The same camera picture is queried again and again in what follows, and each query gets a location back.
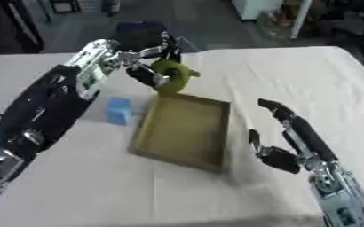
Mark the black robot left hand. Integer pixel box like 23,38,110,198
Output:
118,30,184,90

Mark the dark blue chair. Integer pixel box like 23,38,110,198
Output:
108,20,184,52

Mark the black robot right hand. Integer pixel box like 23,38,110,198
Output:
247,98,341,175

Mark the tan cardboard box green inside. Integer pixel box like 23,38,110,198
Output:
127,92,233,174

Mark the blue cube block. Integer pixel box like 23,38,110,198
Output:
104,97,136,126

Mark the black furniture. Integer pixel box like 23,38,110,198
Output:
0,0,45,55

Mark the white cabinet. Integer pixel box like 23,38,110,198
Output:
230,0,285,21

